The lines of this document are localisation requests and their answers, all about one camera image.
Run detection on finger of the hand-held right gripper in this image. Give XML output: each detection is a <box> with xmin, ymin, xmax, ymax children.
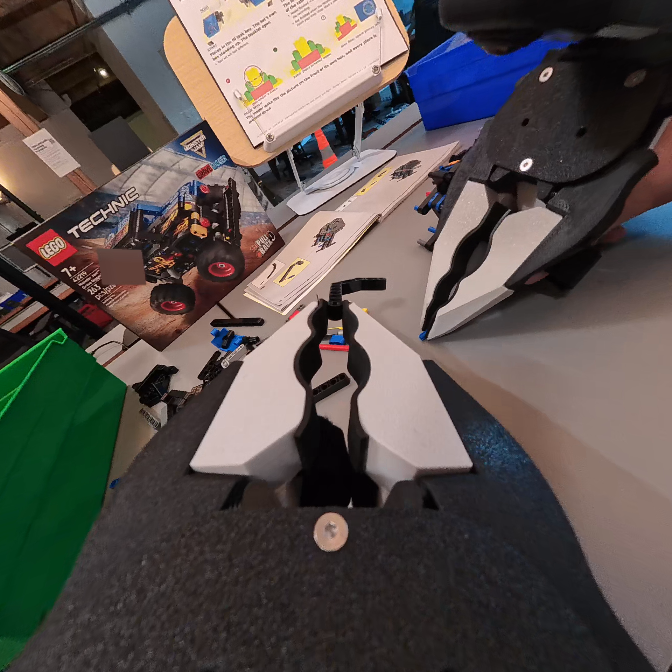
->
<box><xmin>425</xmin><ymin>206</ymin><xmax>571</xmax><ymax>341</ymax></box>
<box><xmin>421</xmin><ymin>178</ymin><xmax>497</xmax><ymax>331</ymax></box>

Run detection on blue lego piece cluster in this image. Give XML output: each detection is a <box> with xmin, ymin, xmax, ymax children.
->
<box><xmin>210</xmin><ymin>328</ymin><xmax>261</xmax><ymax>354</ymax></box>

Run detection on green plastic bin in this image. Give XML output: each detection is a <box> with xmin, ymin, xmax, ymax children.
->
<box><xmin>0</xmin><ymin>328</ymin><xmax>127</xmax><ymax>657</ymax></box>

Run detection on black angled lego beam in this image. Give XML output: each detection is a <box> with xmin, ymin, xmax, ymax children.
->
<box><xmin>325</xmin><ymin>277</ymin><xmax>386</xmax><ymax>320</ymax></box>

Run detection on red container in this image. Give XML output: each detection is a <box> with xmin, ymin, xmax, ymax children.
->
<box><xmin>79</xmin><ymin>302</ymin><xmax>114</xmax><ymax>329</ymax></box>

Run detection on open instruction booklet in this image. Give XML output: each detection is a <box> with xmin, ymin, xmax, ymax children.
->
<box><xmin>244</xmin><ymin>141</ymin><xmax>461</xmax><ymax>316</ymax></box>

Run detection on monster truck lego box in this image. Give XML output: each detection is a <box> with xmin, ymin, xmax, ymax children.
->
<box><xmin>13</xmin><ymin>122</ymin><xmax>285</xmax><ymax>351</ymax></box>

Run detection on short black lego beam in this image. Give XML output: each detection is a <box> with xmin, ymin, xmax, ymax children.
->
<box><xmin>312</xmin><ymin>373</ymin><xmax>351</xmax><ymax>403</ymax></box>

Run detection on person's right hand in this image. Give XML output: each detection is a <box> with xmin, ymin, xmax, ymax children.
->
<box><xmin>598</xmin><ymin>155</ymin><xmax>663</xmax><ymax>245</ymax></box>

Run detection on white wall notice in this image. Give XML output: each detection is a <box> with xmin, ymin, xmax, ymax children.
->
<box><xmin>22</xmin><ymin>128</ymin><xmax>81</xmax><ymax>178</ymax></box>

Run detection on pile of black lego pieces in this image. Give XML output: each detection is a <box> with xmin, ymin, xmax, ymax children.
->
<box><xmin>131</xmin><ymin>365</ymin><xmax>203</xmax><ymax>407</ymax></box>

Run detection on blue plastic bin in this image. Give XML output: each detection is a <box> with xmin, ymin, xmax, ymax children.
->
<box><xmin>404</xmin><ymin>34</ymin><xmax>572</xmax><ymax>132</ymax></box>

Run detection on printed instruction sheet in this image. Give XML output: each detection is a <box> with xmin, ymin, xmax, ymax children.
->
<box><xmin>169</xmin><ymin>0</ymin><xmax>409</xmax><ymax>149</ymax></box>

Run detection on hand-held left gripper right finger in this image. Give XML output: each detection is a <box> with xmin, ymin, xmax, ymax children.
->
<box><xmin>340</xmin><ymin>299</ymin><xmax>474</xmax><ymax>507</ymax></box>

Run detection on wooden document stand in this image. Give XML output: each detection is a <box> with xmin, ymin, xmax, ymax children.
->
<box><xmin>164</xmin><ymin>0</ymin><xmax>410</xmax><ymax>216</ymax></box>

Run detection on orange traffic cone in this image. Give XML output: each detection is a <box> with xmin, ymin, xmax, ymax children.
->
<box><xmin>314</xmin><ymin>128</ymin><xmax>340</xmax><ymax>168</ymax></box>

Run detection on person's right forearm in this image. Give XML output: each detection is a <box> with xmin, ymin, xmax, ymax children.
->
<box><xmin>651</xmin><ymin>118</ymin><xmax>672</xmax><ymax>208</ymax></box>

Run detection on black lego connector pieces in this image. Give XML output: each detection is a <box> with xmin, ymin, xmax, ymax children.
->
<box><xmin>198</xmin><ymin>351</ymin><xmax>237</xmax><ymax>382</ymax></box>

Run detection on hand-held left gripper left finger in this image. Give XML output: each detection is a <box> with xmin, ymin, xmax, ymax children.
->
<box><xmin>189</xmin><ymin>299</ymin><xmax>323</xmax><ymax>506</ymax></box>

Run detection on partly built lego chassis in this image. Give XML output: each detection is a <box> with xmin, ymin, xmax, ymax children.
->
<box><xmin>414</xmin><ymin>149</ymin><xmax>473</xmax><ymax>249</ymax></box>

